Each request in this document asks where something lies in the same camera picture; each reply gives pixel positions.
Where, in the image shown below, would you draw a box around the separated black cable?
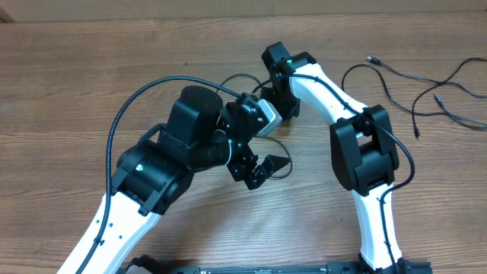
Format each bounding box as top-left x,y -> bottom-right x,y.
341,63 -> 487,132
366,56 -> 487,140

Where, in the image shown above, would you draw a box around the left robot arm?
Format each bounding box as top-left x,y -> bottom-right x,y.
59,85 -> 290,273

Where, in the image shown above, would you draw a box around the black usb cables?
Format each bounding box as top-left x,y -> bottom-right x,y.
218,73 -> 294,180

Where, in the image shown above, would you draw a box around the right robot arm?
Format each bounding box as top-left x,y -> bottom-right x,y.
261,42 -> 402,273

